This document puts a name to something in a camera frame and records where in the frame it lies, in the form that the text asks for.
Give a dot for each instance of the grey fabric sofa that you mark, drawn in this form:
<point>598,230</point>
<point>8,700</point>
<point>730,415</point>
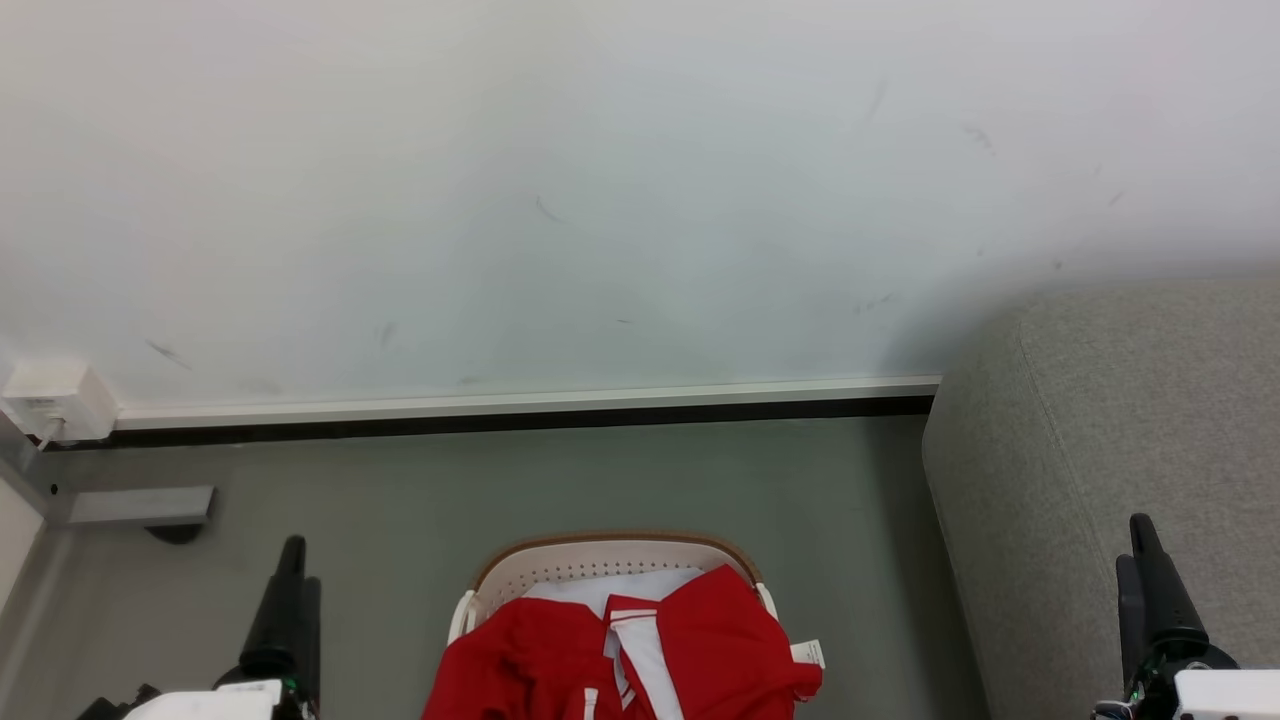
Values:
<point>1120,480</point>

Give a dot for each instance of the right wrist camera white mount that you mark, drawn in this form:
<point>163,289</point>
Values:
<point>1230,695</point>

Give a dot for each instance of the white cloth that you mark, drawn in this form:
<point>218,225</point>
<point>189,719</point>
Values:
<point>610,585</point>

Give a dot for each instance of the white wall power box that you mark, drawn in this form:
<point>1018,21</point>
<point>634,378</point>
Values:
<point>62,398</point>

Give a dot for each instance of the grey metal floor bracket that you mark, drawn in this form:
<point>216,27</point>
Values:
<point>140,506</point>

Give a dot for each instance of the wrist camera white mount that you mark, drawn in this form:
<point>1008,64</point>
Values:
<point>1230,695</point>
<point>205,703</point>

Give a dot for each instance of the white black baseboard strip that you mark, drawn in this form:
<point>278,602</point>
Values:
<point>520,412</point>

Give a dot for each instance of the red garment with white label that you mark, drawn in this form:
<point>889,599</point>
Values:
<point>725,640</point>

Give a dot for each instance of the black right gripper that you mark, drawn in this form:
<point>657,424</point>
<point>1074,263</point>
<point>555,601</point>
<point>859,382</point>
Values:
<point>1160,680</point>

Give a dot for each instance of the grey metal frame post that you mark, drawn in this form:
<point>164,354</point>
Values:
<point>25,470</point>

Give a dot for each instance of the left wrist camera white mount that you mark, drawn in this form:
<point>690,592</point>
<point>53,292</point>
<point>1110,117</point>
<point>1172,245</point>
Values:
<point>205,703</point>

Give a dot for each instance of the cream perforated laundry basket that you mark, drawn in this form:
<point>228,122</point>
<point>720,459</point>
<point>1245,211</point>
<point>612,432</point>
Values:
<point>600,556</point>

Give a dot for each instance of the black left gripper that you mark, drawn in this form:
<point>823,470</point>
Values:
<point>262,668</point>

